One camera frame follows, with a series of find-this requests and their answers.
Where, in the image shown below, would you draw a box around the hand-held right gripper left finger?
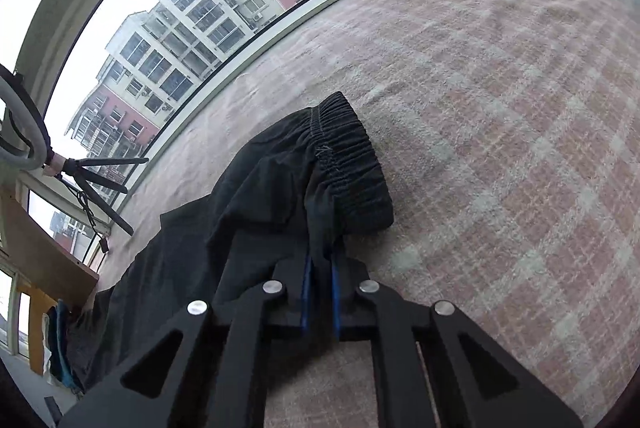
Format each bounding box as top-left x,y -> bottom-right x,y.
59,255 -> 313,428

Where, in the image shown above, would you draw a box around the black pants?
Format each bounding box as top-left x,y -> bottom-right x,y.
65,91 -> 395,396

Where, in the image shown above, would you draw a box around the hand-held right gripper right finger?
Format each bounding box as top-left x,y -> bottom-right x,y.
327,255 -> 583,428

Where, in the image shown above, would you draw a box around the black ring light cable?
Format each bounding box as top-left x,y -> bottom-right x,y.
60,175 -> 111,254

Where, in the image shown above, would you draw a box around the pink plaid blanket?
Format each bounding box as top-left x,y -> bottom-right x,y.
90,0 -> 640,428

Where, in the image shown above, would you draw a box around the large light wooden board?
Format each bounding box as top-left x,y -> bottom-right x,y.
0,185 -> 101,309

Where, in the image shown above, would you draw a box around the hanging clothes pile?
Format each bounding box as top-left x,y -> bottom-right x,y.
50,299 -> 83,394

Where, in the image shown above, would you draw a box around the white shirt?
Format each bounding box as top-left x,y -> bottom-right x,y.
42,311 -> 54,376

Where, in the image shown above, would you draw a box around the black tripod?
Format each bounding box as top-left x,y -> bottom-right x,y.
42,153 -> 151,236

